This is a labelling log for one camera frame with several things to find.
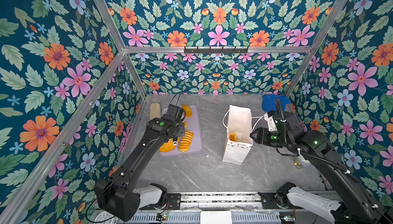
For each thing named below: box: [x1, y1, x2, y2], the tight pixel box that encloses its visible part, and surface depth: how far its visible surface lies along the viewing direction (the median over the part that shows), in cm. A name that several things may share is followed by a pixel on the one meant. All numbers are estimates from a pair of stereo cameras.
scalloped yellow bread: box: [228, 131, 238, 142], surface depth 95 cm
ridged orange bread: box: [178, 129, 194, 153], surface depth 93 cm
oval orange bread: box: [182, 104, 193, 118], surface depth 106 cm
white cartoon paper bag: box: [222, 105, 254, 166], surface depth 80 cm
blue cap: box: [262, 93, 291, 112], surface depth 114 cm
